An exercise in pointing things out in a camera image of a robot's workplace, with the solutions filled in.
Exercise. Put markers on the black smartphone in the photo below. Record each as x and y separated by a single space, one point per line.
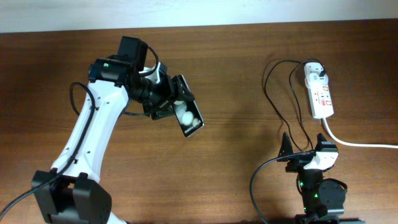
188 116

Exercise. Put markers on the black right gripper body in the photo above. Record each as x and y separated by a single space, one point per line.
298 163

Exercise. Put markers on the white power strip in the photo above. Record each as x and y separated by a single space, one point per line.
320 101

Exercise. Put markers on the white USB charger adapter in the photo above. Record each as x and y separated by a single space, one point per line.
315 75

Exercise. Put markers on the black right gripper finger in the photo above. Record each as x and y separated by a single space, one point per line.
286 148
323 145

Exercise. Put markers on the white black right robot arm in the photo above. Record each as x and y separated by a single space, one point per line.
323 199

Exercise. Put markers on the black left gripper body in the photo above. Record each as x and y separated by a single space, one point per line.
155 93

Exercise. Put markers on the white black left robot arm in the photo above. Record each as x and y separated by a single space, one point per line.
70 191

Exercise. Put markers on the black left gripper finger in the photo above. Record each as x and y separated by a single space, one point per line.
159 112
182 91

